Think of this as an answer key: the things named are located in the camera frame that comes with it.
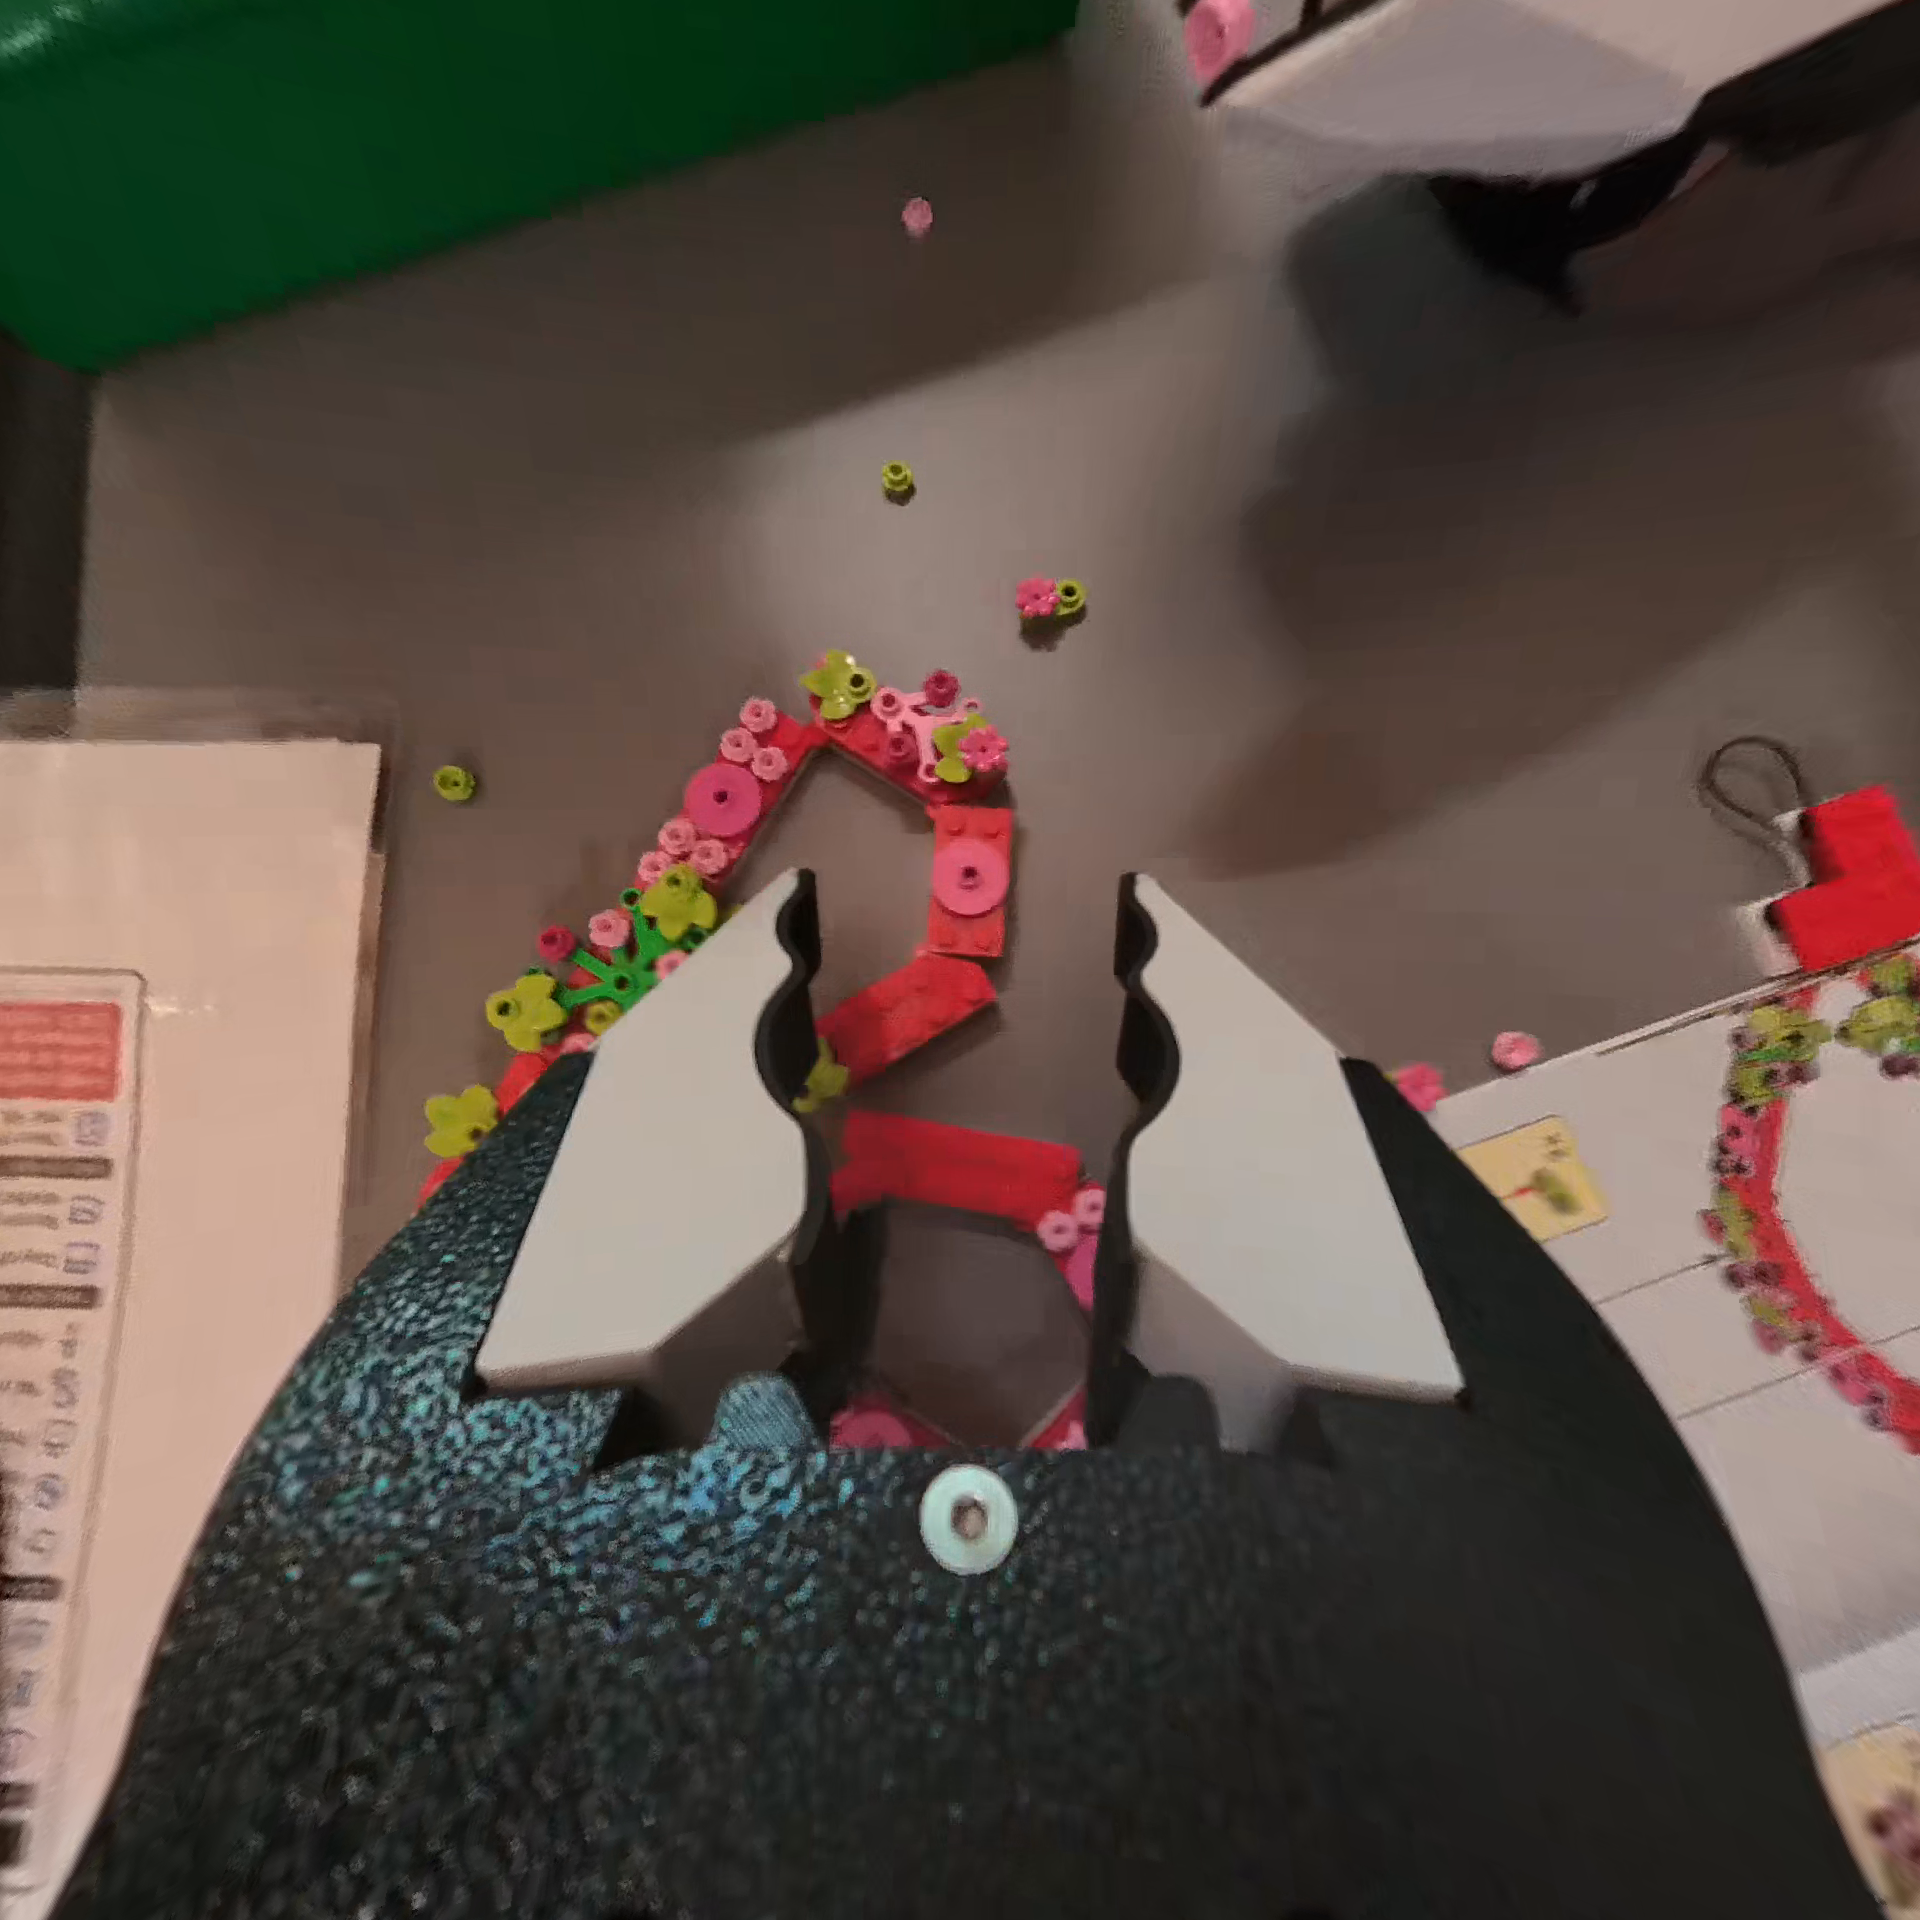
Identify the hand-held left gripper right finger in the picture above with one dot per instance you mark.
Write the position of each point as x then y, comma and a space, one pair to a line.
1276, 1199

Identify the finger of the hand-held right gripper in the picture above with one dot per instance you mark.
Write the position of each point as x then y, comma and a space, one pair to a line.
1574, 34
1470, 129

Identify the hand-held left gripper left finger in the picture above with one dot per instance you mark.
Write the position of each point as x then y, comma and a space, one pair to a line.
662, 1185

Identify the red lego heart frame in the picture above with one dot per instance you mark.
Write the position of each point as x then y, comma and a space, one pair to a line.
969, 876

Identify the lime lego leaf piece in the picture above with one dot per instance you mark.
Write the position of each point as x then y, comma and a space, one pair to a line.
822, 1074

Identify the lego instruction booklet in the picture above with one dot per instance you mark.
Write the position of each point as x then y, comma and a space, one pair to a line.
1649, 1246

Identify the red lego brick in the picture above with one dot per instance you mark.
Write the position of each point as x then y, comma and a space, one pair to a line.
1845, 886

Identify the magenta flower on lime stud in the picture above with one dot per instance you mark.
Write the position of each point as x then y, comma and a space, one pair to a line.
1049, 597
1418, 1085

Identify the paper sheet with label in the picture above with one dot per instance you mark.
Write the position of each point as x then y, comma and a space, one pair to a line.
228, 898

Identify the green plastic bin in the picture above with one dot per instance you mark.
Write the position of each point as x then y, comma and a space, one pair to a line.
377, 164

